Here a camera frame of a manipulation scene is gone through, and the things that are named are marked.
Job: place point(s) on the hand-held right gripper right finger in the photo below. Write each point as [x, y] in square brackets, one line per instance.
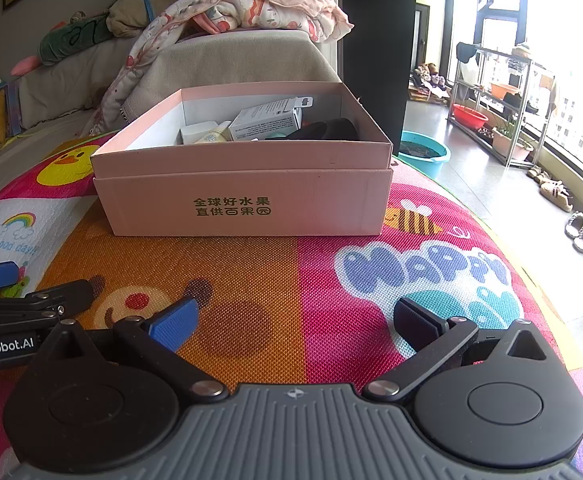
[416, 320]

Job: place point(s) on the beige rolled pillow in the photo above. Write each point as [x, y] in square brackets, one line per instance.
[126, 10]

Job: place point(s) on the pink plush toy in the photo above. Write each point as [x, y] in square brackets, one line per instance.
[23, 66]

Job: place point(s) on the straw hat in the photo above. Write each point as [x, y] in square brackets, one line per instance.
[522, 51]

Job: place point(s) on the beige sofa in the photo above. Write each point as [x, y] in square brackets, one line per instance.
[56, 95]

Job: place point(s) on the black pouch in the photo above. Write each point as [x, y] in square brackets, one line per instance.
[331, 130]

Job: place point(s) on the window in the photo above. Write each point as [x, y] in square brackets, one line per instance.
[566, 35]

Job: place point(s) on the wooden shoe rack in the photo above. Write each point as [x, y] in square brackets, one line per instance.
[429, 85]

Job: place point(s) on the small teal item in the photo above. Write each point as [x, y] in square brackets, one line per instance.
[274, 136]

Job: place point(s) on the red plastic basin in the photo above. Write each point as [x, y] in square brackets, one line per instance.
[469, 116]

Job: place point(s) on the beige sandal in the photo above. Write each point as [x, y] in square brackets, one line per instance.
[556, 196]
[539, 174]

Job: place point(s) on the green lettered cushion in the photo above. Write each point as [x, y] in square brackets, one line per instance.
[71, 37]

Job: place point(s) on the potted green plant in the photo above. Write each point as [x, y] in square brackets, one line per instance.
[514, 145]

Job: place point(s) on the white printed carton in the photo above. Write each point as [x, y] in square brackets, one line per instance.
[266, 120]

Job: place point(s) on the beige curtain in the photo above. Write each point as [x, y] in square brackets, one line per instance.
[324, 10]

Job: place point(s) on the orange plastic basin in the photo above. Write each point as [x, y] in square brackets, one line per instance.
[504, 90]

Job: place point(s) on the teal plastic basin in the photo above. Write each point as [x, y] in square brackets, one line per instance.
[436, 160]

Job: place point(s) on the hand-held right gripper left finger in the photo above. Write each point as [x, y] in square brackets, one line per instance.
[174, 327]

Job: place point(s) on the metal storage rack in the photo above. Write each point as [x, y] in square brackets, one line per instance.
[531, 105]

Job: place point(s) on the purple colourful book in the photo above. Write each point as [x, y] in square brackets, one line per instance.
[13, 107]

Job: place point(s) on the cream tube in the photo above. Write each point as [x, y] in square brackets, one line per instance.
[215, 135]

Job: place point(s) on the small plain white carton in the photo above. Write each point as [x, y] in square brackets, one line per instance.
[196, 132]

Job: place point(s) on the pink printed blanket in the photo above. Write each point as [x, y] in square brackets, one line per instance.
[271, 0]

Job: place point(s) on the pink cardboard box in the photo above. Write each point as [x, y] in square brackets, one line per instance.
[271, 200]

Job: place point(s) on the colourful cartoon play mat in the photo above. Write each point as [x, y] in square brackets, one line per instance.
[291, 285]

